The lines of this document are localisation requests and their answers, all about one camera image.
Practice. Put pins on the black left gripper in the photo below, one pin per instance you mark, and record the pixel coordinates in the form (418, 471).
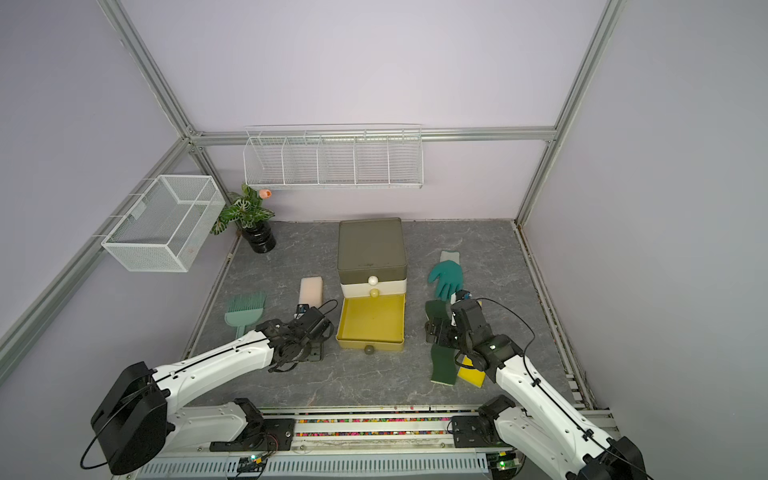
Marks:
(317, 351)

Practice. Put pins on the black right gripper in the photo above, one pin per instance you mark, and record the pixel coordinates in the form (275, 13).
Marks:
(440, 338)

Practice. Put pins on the green yellow sponge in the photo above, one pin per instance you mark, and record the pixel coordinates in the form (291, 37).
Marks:
(444, 369)

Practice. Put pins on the pink sponge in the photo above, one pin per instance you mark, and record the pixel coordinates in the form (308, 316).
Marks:
(311, 291)

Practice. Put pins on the yellow bottom drawer grey knob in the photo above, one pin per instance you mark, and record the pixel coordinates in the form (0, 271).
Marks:
(373, 324)

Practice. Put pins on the olive three-drawer storage box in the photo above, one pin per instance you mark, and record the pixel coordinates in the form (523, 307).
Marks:
(372, 258)

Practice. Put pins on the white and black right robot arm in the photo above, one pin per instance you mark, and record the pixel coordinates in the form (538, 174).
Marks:
(532, 416)

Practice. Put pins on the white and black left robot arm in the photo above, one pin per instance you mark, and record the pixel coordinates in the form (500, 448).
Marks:
(142, 414)

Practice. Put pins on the green rubber glove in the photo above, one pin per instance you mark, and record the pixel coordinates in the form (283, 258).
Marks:
(448, 275)

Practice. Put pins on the light green dustpan brush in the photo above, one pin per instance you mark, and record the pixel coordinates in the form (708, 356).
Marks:
(244, 311)

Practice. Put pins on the potted green plant black pot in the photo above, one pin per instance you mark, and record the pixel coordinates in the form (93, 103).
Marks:
(251, 218)

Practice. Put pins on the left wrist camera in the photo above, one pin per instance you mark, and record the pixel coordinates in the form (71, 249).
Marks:
(301, 309)

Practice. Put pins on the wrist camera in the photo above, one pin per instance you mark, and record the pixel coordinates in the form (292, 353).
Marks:
(467, 312)
(301, 309)

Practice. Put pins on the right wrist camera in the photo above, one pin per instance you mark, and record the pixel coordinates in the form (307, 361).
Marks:
(467, 312)

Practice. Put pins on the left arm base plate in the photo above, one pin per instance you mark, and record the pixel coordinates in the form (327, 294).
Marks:
(276, 433)

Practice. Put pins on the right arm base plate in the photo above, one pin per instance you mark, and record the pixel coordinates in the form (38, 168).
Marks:
(474, 432)

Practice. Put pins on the white slotted cable duct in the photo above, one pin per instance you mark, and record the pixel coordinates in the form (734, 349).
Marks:
(374, 466)

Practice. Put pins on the white wire cube basket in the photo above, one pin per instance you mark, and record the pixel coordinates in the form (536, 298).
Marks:
(165, 228)

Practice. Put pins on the long white wire shelf basket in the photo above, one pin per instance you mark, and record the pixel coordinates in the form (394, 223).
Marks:
(334, 156)

